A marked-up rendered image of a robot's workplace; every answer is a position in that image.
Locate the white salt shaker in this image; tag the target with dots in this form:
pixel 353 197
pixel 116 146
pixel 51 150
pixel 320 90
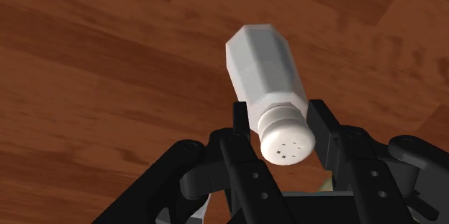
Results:
pixel 265 75

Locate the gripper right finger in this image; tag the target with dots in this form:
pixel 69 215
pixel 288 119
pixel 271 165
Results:
pixel 364 167

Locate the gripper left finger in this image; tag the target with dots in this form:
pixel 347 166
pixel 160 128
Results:
pixel 242 167

